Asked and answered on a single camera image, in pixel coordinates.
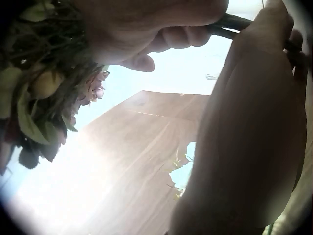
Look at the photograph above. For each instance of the person's right hand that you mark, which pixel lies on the person's right hand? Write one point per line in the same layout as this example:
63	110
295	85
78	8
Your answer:
137	27

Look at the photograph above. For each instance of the person's left hand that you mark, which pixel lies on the person's left hand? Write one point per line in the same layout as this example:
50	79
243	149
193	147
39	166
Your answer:
261	36

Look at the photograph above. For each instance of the person's right fingers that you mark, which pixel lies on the person's right fingers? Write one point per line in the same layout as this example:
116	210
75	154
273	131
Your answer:
176	39

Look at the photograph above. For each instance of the person's left fingers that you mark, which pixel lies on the person's left fingers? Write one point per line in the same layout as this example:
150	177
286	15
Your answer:
297	49

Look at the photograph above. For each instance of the artificial flower bouquet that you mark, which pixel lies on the artificial flower bouquet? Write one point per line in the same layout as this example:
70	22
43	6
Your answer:
41	80

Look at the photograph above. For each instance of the wooden cabinet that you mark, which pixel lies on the wooden cabinet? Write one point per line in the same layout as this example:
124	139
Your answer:
137	137

